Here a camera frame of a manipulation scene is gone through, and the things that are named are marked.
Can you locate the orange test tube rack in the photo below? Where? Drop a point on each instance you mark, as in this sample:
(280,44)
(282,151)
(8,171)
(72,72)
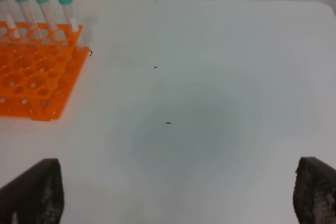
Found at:
(38,75)

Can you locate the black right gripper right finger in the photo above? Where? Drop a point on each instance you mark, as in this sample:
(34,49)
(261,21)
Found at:
(314,192)

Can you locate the row tube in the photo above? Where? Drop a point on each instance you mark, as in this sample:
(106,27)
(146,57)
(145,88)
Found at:
(67,6)
(28,15)
(9,18)
(50,19)

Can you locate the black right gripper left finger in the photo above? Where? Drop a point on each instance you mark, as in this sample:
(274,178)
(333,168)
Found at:
(35,196)

